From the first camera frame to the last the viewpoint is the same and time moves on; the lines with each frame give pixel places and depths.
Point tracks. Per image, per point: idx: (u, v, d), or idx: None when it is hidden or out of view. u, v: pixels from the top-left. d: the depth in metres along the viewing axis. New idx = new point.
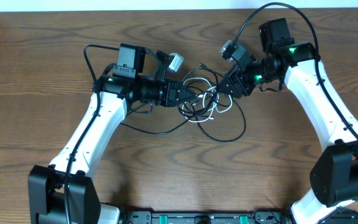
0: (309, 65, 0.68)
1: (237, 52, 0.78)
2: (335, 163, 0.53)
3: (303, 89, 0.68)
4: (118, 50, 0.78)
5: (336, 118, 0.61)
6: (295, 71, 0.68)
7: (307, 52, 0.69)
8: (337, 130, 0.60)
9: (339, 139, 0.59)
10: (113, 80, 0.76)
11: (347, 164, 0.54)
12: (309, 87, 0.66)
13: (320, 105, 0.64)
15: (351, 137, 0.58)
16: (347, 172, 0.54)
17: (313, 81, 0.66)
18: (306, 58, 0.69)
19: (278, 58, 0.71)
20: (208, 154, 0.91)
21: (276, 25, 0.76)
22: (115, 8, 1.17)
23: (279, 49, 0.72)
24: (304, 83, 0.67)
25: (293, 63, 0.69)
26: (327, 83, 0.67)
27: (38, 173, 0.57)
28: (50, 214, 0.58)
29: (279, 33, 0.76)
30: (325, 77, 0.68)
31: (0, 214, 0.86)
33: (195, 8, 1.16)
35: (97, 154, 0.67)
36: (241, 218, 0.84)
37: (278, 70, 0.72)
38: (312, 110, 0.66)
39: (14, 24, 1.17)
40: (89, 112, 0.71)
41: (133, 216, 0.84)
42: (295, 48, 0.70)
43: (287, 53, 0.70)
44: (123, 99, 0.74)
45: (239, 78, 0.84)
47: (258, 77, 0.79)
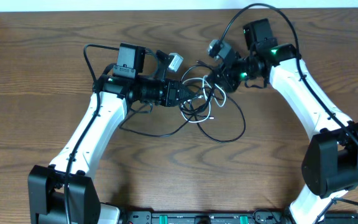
0: (290, 63, 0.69)
1: (224, 50, 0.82)
2: (322, 152, 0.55)
3: (287, 86, 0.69)
4: (119, 50, 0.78)
5: (320, 110, 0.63)
6: (278, 71, 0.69)
7: (289, 51, 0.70)
8: (321, 121, 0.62)
9: (324, 128, 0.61)
10: (112, 80, 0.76)
11: (334, 152, 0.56)
12: (293, 83, 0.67)
13: (304, 99, 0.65)
15: (335, 126, 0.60)
16: (335, 160, 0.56)
17: (296, 78, 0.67)
18: (288, 57, 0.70)
19: (261, 61, 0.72)
20: (208, 154, 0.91)
21: (259, 25, 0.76)
22: (115, 8, 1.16)
23: (262, 52, 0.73)
24: (288, 80, 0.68)
25: (274, 62, 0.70)
26: (310, 79, 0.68)
27: (38, 173, 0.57)
28: (50, 214, 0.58)
29: (263, 33, 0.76)
30: (307, 73, 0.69)
31: (0, 214, 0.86)
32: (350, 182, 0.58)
33: (195, 8, 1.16)
35: (97, 154, 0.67)
36: (241, 218, 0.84)
37: (262, 71, 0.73)
38: (298, 104, 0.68)
39: (14, 23, 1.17)
40: (89, 112, 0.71)
41: (133, 216, 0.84)
42: (276, 49, 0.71)
43: (270, 55, 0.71)
44: (123, 99, 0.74)
45: (226, 74, 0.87)
47: (243, 74, 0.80)
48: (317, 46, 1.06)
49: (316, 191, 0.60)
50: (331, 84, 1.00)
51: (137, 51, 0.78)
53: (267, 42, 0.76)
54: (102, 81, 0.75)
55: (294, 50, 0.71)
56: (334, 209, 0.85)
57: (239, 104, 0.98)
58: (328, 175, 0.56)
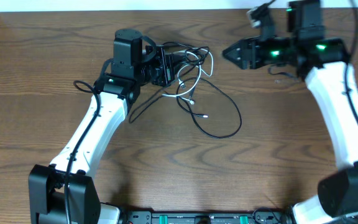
0: (337, 73, 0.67)
1: (247, 51, 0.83)
2: (349, 186, 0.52)
3: (325, 96, 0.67)
4: (114, 46, 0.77)
5: None
6: (321, 74, 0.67)
7: (337, 51, 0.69)
8: (357, 149, 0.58)
9: None
10: (112, 81, 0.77)
11: None
12: (334, 94, 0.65)
13: (342, 116, 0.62)
15: None
16: None
17: (339, 89, 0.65)
18: (335, 57, 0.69)
19: (304, 54, 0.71)
20: (208, 154, 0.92)
21: (308, 9, 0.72)
22: (115, 8, 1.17)
23: (305, 45, 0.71)
24: (328, 89, 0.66)
25: (319, 63, 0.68)
26: (355, 94, 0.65)
27: (38, 173, 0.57)
28: (51, 214, 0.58)
29: (309, 18, 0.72)
30: (353, 86, 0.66)
31: (0, 214, 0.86)
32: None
33: (195, 8, 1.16)
35: (97, 154, 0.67)
36: (241, 218, 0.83)
37: (302, 65, 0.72)
38: (333, 122, 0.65)
39: (14, 24, 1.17)
40: (89, 112, 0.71)
41: (133, 216, 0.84)
42: (325, 45, 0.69)
43: (316, 50, 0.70)
44: (123, 99, 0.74)
45: (255, 46, 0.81)
47: (275, 53, 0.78)
48: None
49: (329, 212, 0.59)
50: None
51: (132, 48, 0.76)
53: (314, 29, 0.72)
54: (101, 82, 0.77)
55: (344, 50, 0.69)
56: None
57: (238, 104, 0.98)
58: (348, 203, 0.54)
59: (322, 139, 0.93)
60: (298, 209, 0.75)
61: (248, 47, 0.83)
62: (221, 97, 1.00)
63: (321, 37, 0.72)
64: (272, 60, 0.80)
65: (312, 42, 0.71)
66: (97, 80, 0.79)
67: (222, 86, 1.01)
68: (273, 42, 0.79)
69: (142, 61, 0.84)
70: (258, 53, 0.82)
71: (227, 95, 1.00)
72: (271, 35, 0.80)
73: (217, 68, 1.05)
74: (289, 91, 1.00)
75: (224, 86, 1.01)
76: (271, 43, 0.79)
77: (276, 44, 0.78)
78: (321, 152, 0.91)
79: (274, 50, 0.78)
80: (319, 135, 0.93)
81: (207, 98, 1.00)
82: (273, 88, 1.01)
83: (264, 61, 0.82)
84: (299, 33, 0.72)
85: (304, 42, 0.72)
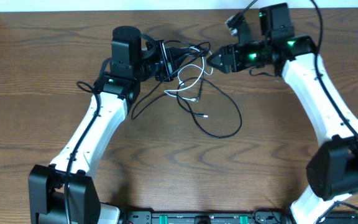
0: (307, 60, 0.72)
1: (228, 57, 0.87)
2: (331, 158, 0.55)
3: (301, 83, 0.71)
4: (112, 46, 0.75)
5: (333, 112, 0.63)
6: (293, 64, 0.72)
7: (306, 46, 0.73)
8: (334, 126, 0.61)
9: (336, 134, 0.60)
10: (112, 81, 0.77)
11: (344, 158, 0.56)
12: (307, 81, 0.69)
13: (317, 100, 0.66)
15: (348, 133, 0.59)
16: (342, 165, 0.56)
17: (312, 76, 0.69)
18: (305, 51, 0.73)
19: (276, 52, 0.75)
20: (208, 154, 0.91)
21: (276, 10, 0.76)
22: (115, 8, 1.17)
23: (276, 43, 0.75)
24: (301, 76, 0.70)
25: (291, 56, 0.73)
26: (326, 78, 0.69)
27: (38, 173, 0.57)
28: (51, 214, 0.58)
29: (279, 20, 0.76)
30: (323, 71, 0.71)
31: (0, 214, 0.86)
32: (354, 185, 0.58)
33: (195, 8, 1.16)
35: (97, 154, 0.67)
36: (241, 218, 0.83)
37: (276, 62, 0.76)
38: (311, 106, 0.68)
39: (14, 24, 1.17)
40: (89, 112, 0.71)
41: (133, 216, 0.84)
42: (293, 42, 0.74)
43: (285, 46, 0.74)
44: (123, 99, 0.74)
45: (234, 51, 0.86)
47: (252, 56, 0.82)
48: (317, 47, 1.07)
49: (320, 193, 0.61)
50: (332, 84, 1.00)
51: (130, 48, 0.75)
53: (284, 30, 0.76)
54: (101, 82, 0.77)
55: (312, 44, 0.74)
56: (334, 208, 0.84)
57: (238, 104, 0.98)
58: (334, 177, 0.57)
59: None
60: (295, 205, 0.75)
61: (229, 53, 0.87)
62: (222, 97, 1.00)
63: (291, 35, 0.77)
64: (250, 61, 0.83)
65: (283, 40, 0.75)
66: (96, 79, 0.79)
67: (222, 86, 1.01)
68: (248, 46, 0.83)
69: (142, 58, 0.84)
70: (237, 56, 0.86)
71: (227, 95, 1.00)
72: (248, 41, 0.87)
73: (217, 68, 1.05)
74: (289, 91, 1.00)
75: (224, 86, 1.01)
76: (247, 46, 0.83)
77: (252, 46, 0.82)
78: None
79: (251, 52, 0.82)
80: None
81: (207, 98, 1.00)
82: (273, 88, 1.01)
83: (245, 65, 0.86)
84: (271, 35, 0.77)
85: (276, 40, 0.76)
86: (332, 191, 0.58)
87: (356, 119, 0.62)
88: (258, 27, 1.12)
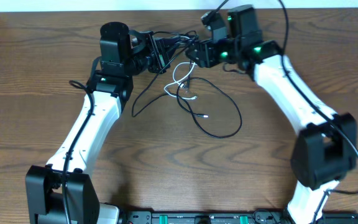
0: (275, 61, 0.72)
1: (199, 53, 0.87)
2: (308, 145, 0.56)
3: (272, 83, 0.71)
4: (100, 46, 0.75)
5: (304, 103, 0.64)
6: (261, 67, 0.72)
7: (272, 50, 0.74)
8: (307, 115, 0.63)
9: (309, 122, 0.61)
10: (105, 80, 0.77)
11: (320, 144, 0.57)
12: (276, 80, 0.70)
13: (288, 96, 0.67)
15: (320, 119, 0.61)
16: (321, 151, 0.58)
17: (279, 74, 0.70)
18: (271, 54, 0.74)
19: (245, 58, 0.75)
20: (208, 154, 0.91)
21: (245, 16, 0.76)
22: (115, 8, 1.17)
23: (245, 50, 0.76)
24: (271, 76, 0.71)
25: (259, 60, 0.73)
26: (293, 74, 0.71)
27: (35, 173, 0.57)
28: (50, 214, 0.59)
29: (247, 25, 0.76)
30: (290, 68, 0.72)
31: (0, 215, 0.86)
32: (337, 170, 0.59)
33: (195, 8, 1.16)
35: (94, 152, 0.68)
36: (241, 218, 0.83)
37: (247, 68, 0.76)
38: (284, 103, 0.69)
39: (14, 24, 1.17)
40: (83, 112, 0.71)
41: (133, 216, 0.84)
42: (260, 47, 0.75)
43: (253, 53, 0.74)
44: (116, 97, 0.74)
45: (207, 48, 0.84)
47: (225, 53, 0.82)
48: (317, 47, 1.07)
49: (306, 183, 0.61)
50: (332, 84, 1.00)
51: (119, 46, 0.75)
53: (252, 35, 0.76)
54: (94, 82, 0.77)
55: (276, 46, 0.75)
56: (334, 209, 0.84)
57: (238, 104, 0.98)
58: (314, 163, 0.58)
59: None
60: (292, 203, 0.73)
61: (202, 49, 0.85)
62: (222, 98, 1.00)
63: (260, 40, 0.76)
64: (223, 59, 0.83)
65: (252, 45, 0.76)
66: (89, 79, 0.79)
67: (222, 86, 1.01)
68: (224, 43, 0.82)
69: (132, 53, 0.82)
70: (211, 53, 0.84)
71: (227, 95, 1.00)
72: (223, 37, 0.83)
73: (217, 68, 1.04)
74: None
75: (224, 86, 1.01)
76: (223, 44, 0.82)
77: (225, 45, 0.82)
78: None
79: (224, 51, 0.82)
80: None
81: (207, 98, 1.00)
82: None
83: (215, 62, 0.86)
84: (240, 40, 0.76)
85: (245, 48, 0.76)
86: (317, 178, 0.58)
87: (325, 106, 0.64)
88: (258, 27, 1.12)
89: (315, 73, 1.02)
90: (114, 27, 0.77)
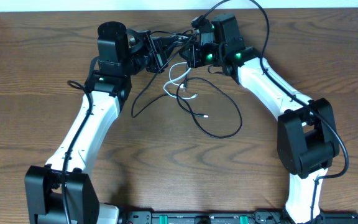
0: (253, 61, 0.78)
1: (188, 53, 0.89)
2: (288, 129, 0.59)
3: (253, 81, 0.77)
4: (98, 46, 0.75)
5: (281, 94, 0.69)
6: (243, 68, 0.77)
7: (252, 54, 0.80)
8: (284, 104, 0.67)
9: (287, 109, 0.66)
10: (102, 80, 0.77)
11: (299, 129, 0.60)
12: (256, 77, 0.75)
13: (267, 90, 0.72)
15: (297, 106, 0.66)
16: (301, 135, 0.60)
17: (259, 73, 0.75)
18: (251, 56, 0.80)
19: (229, 64, 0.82)
20: (208, 154, 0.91)
21: (228, 25, 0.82)
22: (115, 8, 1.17)
23: (229, 56, 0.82)
24: (250, 75, 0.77)
25: (240, 63, 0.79)
26: (272, 71, 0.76)
27: (34, 173, 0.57)
28: (49, 214, 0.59)
29: (230, 33, 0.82)
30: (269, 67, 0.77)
31: (0, 215, 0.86)
32: (321, 155, 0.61)
33: (195, 8, 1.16)
35: (93, 151, 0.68)
36: (241, 218, 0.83)
37: (231, 73, 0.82)
38: (264, 98, 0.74)
39: (14, 24, 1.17)
40: (82, 112, 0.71)
41: (133, 216, 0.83)
42: (240, 53, 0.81)
43: (235, 58, 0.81)
44: (115, 97, 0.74)
45: (195, 50, 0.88)
47: (210, 56, 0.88)
48: (317, 47, 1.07)
49: (293, 171, 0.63)
50: (332, 84, 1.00)
51: (117, 46, 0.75)
53: (235, 42, 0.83)
54: (91, 82, 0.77)
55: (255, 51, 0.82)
56: (334, 209, 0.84)
57: (238, 104, 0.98)
58: (296, 149, 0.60)
59: None
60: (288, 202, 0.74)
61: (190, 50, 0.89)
62: (222, 97, 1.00)
63: (241, 46, 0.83)
64: (208, 62, 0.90)
65: (234, 52, 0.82)
66: (87, 79, 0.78)
67: (222, 86, 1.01)
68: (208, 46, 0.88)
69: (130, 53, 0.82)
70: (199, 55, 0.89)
71: (227, 95, 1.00)
72: (210, 40, 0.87)
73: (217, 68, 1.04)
74: None
75: (224, 86, 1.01)
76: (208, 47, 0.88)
77: (210, 48, 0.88)
78: None
79: (209, 55, 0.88)
80: None
81: (207, 98, 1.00)
82: None
83: (201, 64, 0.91)
84: (224, 47, 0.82)
85: (228, 55, 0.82)
86: (302, 163, 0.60)
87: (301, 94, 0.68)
88: (258, 27, 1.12)
89: (315, 73, 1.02)
90: (110, 27, 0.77)
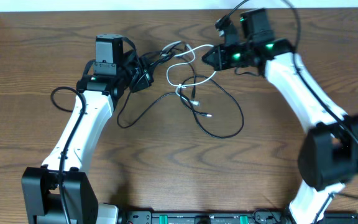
0: (286, 58, 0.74)
1: (212, 56, 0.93)
2: (317, 143, 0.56)
3: (283, 79, 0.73)
4: (95, 47, 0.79)
5: (314, 102, 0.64)
6: (273, 63, 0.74)
7: (284, 47, 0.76)
8: (316, 113, 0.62)
9: (319, 121, 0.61)
10: (94, 79, 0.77)
11: (328, 145, 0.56)
12: (287, 76, 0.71)
13: (298, 92, 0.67)
15: (330, 119, 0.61)
16: (329, 151, 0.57)
17: (291, 71, 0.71)
18: (283, 51, 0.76)
19: (258, 55, 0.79)
20: (208, 154, 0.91)
21: (257, 16, 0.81)
22: (115, 8, 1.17)
23: (259, 47, 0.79)
24: (281, 73, 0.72)
25: (271, 57, 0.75)
26: (305, 72, 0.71)
27: (31, 174, 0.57)
28: (48, 214, 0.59)
29: (259, 24, 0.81)
30: (302, 66, 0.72)
31: None
32: (345, 173, 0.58)
33: (195, 8, 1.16)
35: (88, 150, 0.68)
36: (241, 218, 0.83)
37: (259, 65, 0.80)
38: (293, 99, 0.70)
39: (14, 24, 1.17)
40: (76, 112, 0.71)
41: (133, 216, 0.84)
42: (273, 44, 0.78)
43: (265, 50, 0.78)
44: (108, 96, 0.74)
45: (220, 50, 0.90)
47: (237, 55, 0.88)
48: (317, 47, 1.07)
49: (312, 183, 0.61)
50: (332, 83, 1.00)
51: (113, 46, 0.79)
53: (264, 33, 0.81)
54: (84, 82, 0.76)
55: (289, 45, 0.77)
56: (335, 209, 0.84)
57: (238, 104, 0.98)
58: (321, 164, 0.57)
59: None
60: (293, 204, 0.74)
61: (215, 51, 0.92)
62: (222, 97, 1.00)
63: (271, 38, 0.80)
64: (236, 62, 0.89)
65: (263, 43, 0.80)
66: (78, 81, 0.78)
67: (222, 86, 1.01)
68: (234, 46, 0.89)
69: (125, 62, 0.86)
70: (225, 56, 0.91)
71: (227, 95, 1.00)
72: (235, 41, 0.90)
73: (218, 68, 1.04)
74: None
75: (224, 86, 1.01)
76: (234, 47, 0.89)
77: (236, 48, 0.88)
78: None
79: (236, 53, 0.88)
80: None
81: (207, 98, 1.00)
82: (273, 88, 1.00)
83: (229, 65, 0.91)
84: (253, 38, 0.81)
85: (257, 45, 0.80)
86: (323, 180, 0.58)
87: (336, 106, 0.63)
88: None
89: (315, 73, 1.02)
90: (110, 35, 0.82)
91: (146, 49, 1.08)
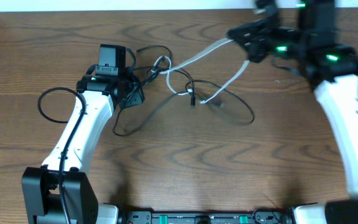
0: (350, 86, 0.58)
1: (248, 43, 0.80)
2: None
3: (337, 113, 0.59)
4: (99, 52, 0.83)
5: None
6: (332, 89, 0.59)
7: (348, 61, 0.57)
8: None
9: None
10: (94, 79, 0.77)
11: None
12: (348, 114, 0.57)
13: (354, 139, 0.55)
15: None
16: None
17: (354, 107, 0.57)
18: (347, 68, 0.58)
19: (312, 63, 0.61)
20: (208, 154, 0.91)
21: (323, 8, 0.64)
22: (115, 8, 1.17)
23: (317, 53, 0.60)
24: (340, 108, 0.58)
25: (330, 77, 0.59)
26: None
27: (31, 174, 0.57)
28: (48, 215, 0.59)
29: (324, 18, 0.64)
30: None
31: None
32: None
33: (196, 8, 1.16)
35: (89, 150, 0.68)
36: (241, 218, 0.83)
37: (312, 76, 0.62)
38: (345, 143, 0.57)
39: (14, 24, 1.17)
40: (76, 112, 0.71)
41: (133, 216, 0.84)
42: (337, 56, 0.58)
43: (325, 61, 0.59)
44: (108, 96, 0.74)
45: (260, 38, 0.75)
47: (281, 48, 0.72)
48: None
49: None
50: None
51: (117, 51, 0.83)
53: (325, 34, 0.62)
54: (84, 82, 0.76)
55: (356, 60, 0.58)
56: None
57: (238, 104, 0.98)
58: None
59: (322, 139, 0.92)
60: (300, 213, 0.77)
61: (253, 41, 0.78)
62: (222, 98, 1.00)
63: (334, 40, 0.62)
64: (278, 54, 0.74)
65: (325, 50, 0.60)
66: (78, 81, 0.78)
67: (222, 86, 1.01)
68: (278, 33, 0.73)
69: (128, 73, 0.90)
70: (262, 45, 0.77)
71: (227, 95, 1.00)
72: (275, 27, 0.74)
73: (218, 69, 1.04)
74: (289, 91, 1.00)
75: (224, 86, 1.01)
76: (279, 35, 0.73)
77: (281, 38, 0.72)
78: (322, 152, 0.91)
79: (279, 45, 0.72)
80: (319, 134, 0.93)
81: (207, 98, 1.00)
82: (273, 88, 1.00)
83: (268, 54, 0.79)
84: (309, 37, 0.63)
85: (315, 49, 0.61)
86: None
87: None
88: None
89: None
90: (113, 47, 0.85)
91: (146, 50, 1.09)
